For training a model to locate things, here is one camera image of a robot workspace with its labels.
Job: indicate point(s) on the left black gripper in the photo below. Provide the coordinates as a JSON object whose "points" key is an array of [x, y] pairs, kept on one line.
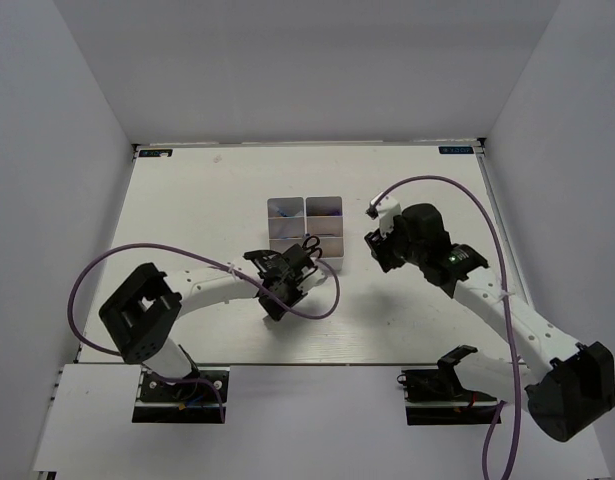
{"points": [[275, 311]]}

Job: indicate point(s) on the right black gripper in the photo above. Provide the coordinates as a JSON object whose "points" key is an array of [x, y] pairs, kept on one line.
{"points": [[380, 249]]}

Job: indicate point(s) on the black handled scissors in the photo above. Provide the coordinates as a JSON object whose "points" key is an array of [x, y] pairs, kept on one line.
{"points": [[312, 246]]}

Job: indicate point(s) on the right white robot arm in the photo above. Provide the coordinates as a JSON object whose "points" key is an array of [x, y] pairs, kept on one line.
{"points": [[564, 384]]}

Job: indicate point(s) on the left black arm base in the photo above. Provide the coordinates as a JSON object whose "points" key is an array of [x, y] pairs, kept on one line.
{"points": [[158, 402]]}

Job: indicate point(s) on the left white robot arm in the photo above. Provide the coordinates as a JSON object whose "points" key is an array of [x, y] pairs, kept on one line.
{"points": [[140, 313]]}

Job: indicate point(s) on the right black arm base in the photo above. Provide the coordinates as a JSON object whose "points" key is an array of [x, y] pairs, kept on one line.
{"points": [[435, 397]]}

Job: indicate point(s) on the left white divided container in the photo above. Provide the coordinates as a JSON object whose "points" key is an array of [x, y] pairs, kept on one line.
{"points": [[285, 232]]}

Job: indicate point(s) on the white divided container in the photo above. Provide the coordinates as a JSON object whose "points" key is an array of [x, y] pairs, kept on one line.
{"points": [[285, 232], [330, 230]]}

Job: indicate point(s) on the right white divided container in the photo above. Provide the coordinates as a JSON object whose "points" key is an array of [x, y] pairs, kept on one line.
{"points": [[330, 230]]}

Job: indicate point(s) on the right corner label sticker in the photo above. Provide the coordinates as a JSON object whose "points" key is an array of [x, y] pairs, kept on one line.
{"points": [[456, 150]]}

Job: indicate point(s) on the corner label sticker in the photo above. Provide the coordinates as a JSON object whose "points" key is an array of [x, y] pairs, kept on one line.
{"points": [[456, 150], [155, 153]]}

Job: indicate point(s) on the left corner label sticker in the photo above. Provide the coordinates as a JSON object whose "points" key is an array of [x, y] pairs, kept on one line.
{"points": [[155, 153]]}

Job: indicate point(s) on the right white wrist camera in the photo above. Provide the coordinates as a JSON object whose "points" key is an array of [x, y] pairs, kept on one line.
{"points": [[384, 210]]}

